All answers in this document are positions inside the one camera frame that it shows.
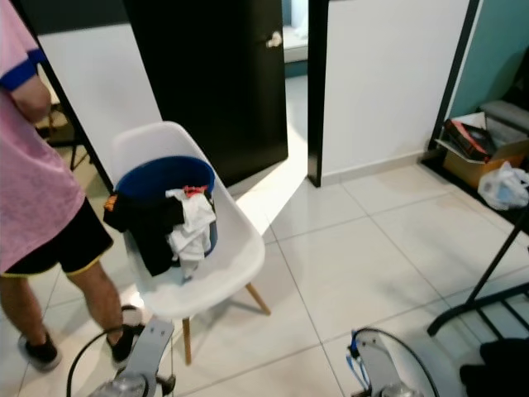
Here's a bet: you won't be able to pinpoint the white garment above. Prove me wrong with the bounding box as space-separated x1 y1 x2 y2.
164 185 218 280

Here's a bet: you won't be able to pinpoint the person in pink shirt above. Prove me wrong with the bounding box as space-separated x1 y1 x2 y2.
0 0 146 375

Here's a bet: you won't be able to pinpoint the black metal clothes rack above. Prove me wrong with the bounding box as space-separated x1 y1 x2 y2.
427 209 529 337

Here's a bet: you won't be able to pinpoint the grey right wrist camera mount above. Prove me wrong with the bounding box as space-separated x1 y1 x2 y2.
354 328 424 397

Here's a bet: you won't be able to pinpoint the white plastic bag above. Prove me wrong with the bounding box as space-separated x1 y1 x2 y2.
477 160 529 211

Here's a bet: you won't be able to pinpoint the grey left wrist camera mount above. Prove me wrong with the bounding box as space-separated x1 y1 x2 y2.
127 315 175 391

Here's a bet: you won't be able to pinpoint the black door post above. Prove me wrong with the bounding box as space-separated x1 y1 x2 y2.
307 0 332 189

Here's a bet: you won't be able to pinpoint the grey padded chair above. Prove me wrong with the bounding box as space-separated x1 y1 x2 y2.
479 98 529 138

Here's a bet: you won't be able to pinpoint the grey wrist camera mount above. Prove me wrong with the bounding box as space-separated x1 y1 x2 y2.
127 315 175 391
354 328 424 397

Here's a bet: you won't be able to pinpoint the white chair wooden legs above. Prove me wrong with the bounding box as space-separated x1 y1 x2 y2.
108 121 273 366

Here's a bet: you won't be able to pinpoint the red black flat box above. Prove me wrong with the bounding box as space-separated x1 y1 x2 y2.
437 117 498 163

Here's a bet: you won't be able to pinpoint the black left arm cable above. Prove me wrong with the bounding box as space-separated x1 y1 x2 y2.
65 325 134 397

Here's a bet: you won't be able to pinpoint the black door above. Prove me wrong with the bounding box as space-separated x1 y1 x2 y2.
123 0 291 189

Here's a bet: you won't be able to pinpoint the blue bucket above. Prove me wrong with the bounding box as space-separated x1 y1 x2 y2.
113 155 218 267

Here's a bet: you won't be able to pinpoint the navy garment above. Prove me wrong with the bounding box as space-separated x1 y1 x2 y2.
458 337 529 397

